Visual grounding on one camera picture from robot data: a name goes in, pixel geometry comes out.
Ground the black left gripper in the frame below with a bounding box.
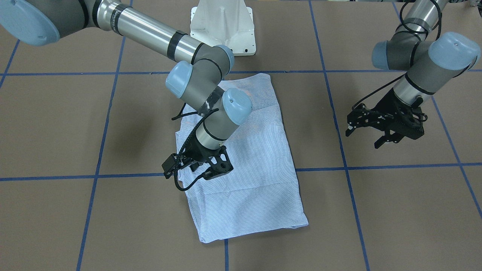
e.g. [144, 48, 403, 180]
[345, 89, 428, 149]

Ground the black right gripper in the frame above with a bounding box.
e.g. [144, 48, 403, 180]
[162, 137, 233, 180]

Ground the blue striped button shirt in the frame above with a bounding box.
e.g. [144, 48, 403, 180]
[185, 73, 308, 243]

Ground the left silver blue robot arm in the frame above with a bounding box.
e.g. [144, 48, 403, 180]
[345, 0, 481, 149]

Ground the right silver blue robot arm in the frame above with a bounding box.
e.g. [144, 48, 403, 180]
[1, 27, 182, 186]

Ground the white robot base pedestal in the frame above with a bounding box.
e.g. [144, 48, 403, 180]
[190, 0, 257, 56]

